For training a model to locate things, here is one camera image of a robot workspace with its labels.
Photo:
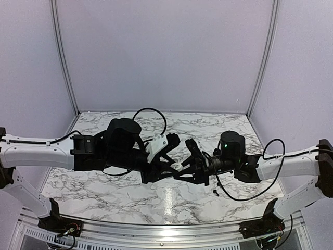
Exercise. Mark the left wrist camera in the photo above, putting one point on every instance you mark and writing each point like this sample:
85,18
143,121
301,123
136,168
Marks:
161,144

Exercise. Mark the aluminium front frame rail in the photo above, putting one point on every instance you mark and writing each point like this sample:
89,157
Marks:
108,235

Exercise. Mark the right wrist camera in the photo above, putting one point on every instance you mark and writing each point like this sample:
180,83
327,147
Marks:
194,149

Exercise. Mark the right aluminium corner post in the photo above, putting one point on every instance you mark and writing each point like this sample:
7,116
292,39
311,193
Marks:
265,57

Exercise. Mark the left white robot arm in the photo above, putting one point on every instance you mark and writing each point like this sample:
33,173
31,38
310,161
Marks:
120,145

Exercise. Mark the aluminium corner post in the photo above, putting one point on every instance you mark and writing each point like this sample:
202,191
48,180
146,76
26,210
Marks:
265,57
62,56

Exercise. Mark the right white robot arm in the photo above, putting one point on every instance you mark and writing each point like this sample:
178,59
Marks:
315,161

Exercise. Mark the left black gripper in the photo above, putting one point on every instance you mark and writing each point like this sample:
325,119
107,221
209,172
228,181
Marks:
153,173

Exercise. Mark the left aluminium corner post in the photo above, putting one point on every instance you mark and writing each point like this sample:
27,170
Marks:
62,56

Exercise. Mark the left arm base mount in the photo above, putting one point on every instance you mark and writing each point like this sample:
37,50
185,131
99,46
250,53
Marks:
54,222

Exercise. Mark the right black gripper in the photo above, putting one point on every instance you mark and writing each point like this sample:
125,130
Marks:
200,172

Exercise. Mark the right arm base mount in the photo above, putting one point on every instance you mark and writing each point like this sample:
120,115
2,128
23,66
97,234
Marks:
269,223

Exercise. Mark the white earbud charging case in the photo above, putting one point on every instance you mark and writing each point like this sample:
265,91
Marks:
177,166

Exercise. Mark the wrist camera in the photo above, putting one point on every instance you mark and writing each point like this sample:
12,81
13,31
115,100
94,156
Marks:
194,149
161,144

